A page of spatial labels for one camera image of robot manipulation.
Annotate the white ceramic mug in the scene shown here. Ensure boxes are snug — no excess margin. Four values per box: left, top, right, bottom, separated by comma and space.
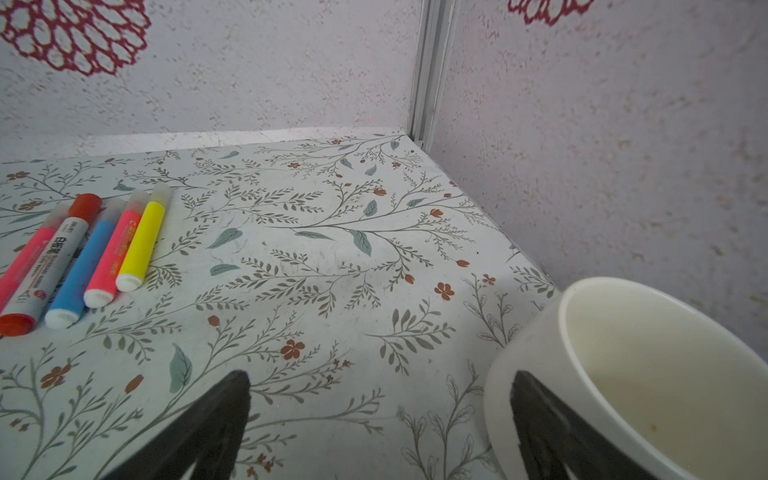
484, 277, 767, 479

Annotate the yellow highlighter pen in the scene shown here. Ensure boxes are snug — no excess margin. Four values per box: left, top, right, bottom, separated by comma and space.
116, 183, 173, 293

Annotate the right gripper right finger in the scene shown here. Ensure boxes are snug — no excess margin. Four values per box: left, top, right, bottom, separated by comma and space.
510, 371, 654, 479

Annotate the blue highlighter pen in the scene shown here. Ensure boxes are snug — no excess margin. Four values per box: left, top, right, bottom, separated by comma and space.
44, 198, 126, 329

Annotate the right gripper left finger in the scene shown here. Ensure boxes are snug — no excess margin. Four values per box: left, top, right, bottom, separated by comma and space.
106, 370, 251, 479

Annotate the white marker pen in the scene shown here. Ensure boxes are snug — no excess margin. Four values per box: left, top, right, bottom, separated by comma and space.
1, 193, 102, 337

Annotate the pink highlighter pen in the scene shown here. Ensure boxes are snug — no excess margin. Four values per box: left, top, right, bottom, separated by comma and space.
83, 190, 149, 309
1, 203, 69, 309

